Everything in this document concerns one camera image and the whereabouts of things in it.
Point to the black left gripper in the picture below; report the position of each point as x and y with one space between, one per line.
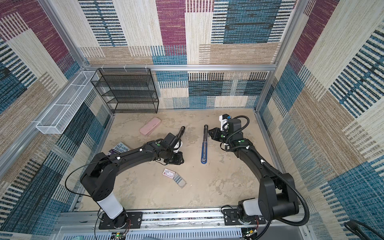
179 160

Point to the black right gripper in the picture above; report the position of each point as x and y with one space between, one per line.
214 136

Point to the blue stapler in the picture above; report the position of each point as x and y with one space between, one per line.
205 146

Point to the black stapler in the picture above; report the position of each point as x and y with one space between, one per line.
179 135

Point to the red white staple box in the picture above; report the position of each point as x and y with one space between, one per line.
169 173

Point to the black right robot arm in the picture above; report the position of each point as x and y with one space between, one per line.
278 197

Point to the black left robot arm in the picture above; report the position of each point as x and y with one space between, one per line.
100 175

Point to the pink pencil case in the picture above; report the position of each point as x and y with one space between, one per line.
150 126

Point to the colourful paperback book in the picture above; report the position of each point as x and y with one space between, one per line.
118 149

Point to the black mesh shelf rack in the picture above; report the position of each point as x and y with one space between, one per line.
129 90

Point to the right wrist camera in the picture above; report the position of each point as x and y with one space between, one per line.
229 124

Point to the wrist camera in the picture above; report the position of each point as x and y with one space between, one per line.
229 124
172 142

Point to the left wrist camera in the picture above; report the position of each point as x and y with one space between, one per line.
172 142

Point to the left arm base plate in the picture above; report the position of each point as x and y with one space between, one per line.
126 220

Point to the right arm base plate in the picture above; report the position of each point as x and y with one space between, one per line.
234 217

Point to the aluminium front rail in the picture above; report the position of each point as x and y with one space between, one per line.
176 224

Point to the white wire mesh basket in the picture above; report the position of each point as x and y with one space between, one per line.
61 113

